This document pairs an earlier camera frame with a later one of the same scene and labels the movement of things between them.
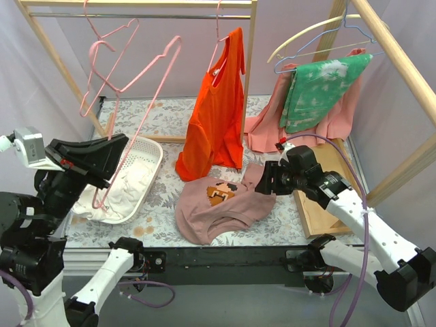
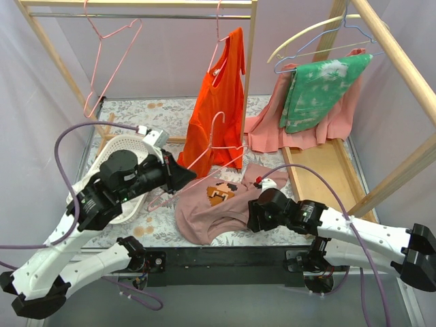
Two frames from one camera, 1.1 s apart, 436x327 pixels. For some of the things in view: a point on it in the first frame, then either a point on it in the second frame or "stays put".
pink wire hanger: x=176 y=48 -> x=237 y=149
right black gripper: x=272 y=178 -> x=254 y=218
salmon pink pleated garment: x=266 y=133 stays put
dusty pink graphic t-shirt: x=206 y=208 stays put
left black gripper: x=73 y=167 -> x=169 y=171
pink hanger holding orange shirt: x=215 y=50 stays put
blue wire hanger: x=347 y=4 stays put
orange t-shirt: x=214 y=133 stays put
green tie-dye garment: x=314 y=89 stays put
